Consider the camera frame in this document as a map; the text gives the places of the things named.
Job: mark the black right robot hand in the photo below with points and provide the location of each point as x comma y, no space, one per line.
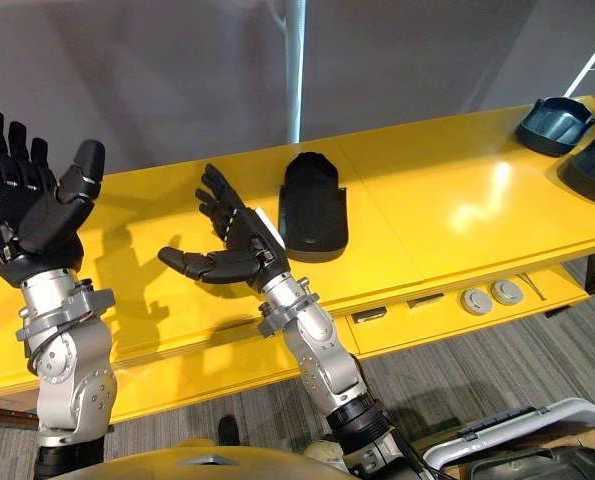
234,250

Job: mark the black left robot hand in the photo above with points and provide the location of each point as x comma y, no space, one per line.
37,220

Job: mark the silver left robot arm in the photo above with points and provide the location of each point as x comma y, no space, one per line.
64,360

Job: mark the yellow shelf unit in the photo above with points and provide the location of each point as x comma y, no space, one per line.
327,250

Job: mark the black plastic housing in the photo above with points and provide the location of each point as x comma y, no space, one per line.
554,125
589,172
313,210
542,465

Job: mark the dark robot foot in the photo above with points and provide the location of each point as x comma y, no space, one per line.
228,431

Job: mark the white vertical pole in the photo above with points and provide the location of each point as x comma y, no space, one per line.
294,70

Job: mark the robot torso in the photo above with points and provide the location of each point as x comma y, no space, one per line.
212,462

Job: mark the grey round disc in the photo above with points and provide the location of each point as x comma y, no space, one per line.
507,292
476,302

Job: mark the white plastic box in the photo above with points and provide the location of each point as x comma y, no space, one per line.
522,440

